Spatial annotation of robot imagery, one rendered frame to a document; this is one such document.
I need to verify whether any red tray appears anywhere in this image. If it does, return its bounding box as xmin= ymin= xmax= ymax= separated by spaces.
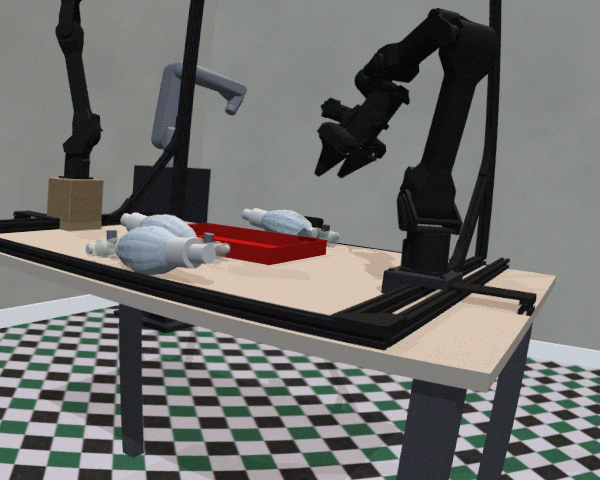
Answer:
xmin=187 ymin=223 xmax=325 ymax=265

